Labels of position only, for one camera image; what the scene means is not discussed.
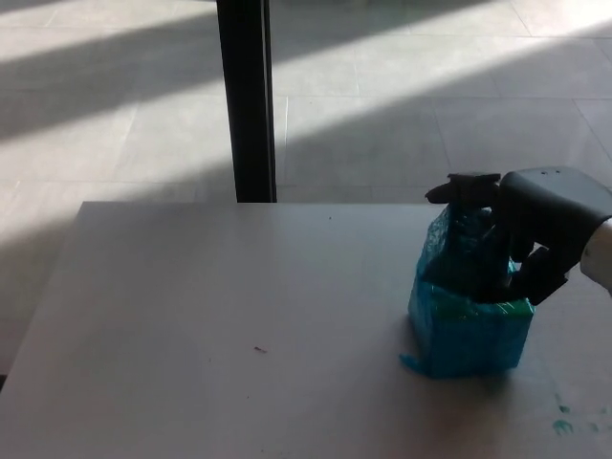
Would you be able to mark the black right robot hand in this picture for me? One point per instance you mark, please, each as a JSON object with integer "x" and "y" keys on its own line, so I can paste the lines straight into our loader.
{"x": 540, "y": 215}

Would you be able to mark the small blue cube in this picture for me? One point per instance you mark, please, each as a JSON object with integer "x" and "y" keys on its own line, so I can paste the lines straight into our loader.
{"x": 442, "y": 236}

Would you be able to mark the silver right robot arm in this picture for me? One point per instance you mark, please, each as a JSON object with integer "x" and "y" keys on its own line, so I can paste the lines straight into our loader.
{"x": 598, "y": 255}

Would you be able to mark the large blue-green wrapped cube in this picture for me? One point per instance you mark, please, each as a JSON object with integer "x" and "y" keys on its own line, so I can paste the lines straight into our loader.
{"x": 471, "y": 334}

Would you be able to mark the black vertical post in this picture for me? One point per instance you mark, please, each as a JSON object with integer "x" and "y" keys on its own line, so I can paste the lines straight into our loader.
{"x": 248, "y": 102}

